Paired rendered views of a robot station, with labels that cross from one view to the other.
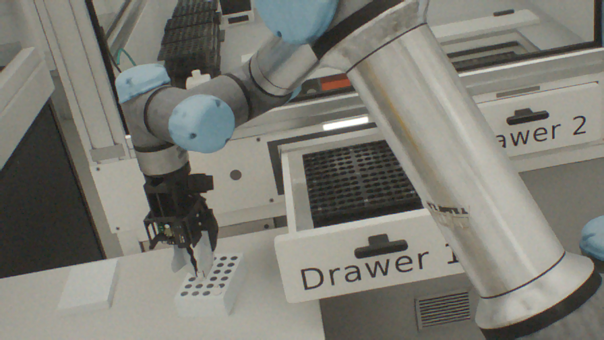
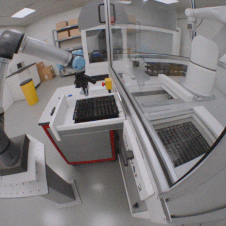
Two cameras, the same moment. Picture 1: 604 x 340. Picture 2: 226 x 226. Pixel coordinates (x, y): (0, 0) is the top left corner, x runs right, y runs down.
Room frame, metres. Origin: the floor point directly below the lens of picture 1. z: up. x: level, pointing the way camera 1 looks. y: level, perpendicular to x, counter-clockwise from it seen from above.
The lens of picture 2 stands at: (1.12, -0.57, 1.22)
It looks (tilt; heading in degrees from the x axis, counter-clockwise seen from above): 38 degrees down; 83
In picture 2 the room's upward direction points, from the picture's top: 4 degrees counter-clockwise
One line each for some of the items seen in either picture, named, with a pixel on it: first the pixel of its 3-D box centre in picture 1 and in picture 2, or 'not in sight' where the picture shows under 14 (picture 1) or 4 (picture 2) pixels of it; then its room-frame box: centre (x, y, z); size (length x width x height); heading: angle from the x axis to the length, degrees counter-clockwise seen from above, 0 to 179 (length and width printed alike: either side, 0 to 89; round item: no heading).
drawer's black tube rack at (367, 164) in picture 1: (360, 189); (95, 110); (1.09, -0.08, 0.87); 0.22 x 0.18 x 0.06; 179
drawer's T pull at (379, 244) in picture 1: (379, 244); (54, 110); (0.86, -0.08, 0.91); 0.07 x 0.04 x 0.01; 89
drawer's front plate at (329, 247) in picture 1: (379, 252); (61, 114); (0.89, -0.08, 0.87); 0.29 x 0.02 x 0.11; 89
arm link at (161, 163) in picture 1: (164, 154); (79, 68); (1.00, 0.20, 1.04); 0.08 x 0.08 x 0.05
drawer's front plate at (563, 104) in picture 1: (520, 125); (134, 158); (1.20, -0.40, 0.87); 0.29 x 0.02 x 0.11; 89
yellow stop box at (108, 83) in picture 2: not in sight; (107, 83); (1.19, 0.25, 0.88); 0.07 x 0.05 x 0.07; 89
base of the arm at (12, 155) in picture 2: not in sight; (6, 150); (0.58, -0.31, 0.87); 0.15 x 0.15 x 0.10
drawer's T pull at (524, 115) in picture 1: (525, 115); (127, 155); (1.18, -0.40, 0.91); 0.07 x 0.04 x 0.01; 89
